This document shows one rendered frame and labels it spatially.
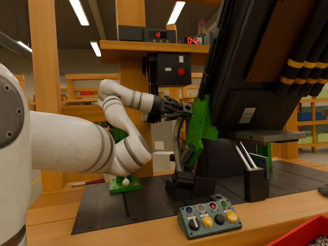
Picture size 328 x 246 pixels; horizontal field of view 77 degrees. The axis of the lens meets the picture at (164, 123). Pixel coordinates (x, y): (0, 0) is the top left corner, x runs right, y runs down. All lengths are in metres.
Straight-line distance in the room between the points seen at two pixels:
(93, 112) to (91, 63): 10.06
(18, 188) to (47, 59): 0.93
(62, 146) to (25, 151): 0.10
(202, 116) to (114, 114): 0.31
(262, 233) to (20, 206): 0.58
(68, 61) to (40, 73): 10.30
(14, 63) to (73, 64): 2.56
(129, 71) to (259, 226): 0.84
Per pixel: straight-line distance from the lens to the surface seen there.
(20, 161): 0.22
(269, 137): 0.69
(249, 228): 0.65
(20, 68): 12.01
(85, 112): 1.15
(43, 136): 0.32
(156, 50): 1.01
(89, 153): 0.34
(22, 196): 0.23
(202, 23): 1.31
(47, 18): 1.17
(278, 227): 0.70
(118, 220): 0.69
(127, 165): 0.54
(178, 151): 0.85
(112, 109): 0.68
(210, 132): 0.79
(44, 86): 1.10
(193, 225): 0.57
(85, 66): 11.19
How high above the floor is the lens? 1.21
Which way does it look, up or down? 2 degrees down
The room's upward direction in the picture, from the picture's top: 3 degrees counter-clockwise
